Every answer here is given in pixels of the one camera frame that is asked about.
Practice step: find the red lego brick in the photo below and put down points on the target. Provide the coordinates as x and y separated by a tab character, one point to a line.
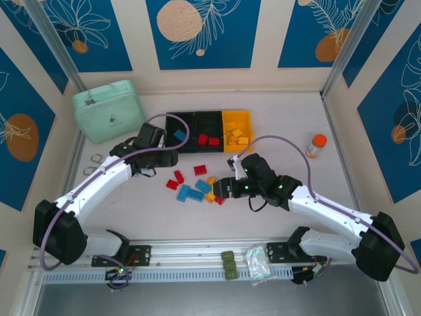
214	141
219	200
203	139
200	170
179	176
171	184

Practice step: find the blue lego brick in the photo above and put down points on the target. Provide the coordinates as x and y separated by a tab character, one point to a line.
179	135
203	186
196	196
183	192

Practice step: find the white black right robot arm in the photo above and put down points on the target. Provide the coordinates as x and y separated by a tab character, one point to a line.
329	210

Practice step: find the yellow plastic bin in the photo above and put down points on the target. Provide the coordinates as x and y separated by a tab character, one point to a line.
250	131

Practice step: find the orange cap pill bottle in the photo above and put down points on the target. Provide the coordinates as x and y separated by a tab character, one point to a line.
315	148

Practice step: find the mint green zip case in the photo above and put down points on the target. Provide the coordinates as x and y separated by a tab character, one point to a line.
108	108

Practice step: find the metal scissors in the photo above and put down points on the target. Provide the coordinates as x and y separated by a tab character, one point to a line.
89	167

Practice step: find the olive green block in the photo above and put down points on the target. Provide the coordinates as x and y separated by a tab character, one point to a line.
229	264
227	255
231	274

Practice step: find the clear plastic bag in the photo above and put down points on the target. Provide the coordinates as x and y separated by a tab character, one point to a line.
260	266

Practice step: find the small circuit board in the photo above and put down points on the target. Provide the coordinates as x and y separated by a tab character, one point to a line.
117	271
309	271

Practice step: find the aluminium table edge rail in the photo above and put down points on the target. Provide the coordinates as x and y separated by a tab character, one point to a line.
343	164
75	154

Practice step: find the aluminium extrusion rail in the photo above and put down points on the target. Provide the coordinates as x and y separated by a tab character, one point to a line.
197	251

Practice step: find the blue floral wall panel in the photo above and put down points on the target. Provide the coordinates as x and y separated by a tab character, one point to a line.
375	33
31	41
108	33
388	131
230	39
296	33
19	98

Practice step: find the aluminium frame post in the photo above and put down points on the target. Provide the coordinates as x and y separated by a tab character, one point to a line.
348	42
56	42

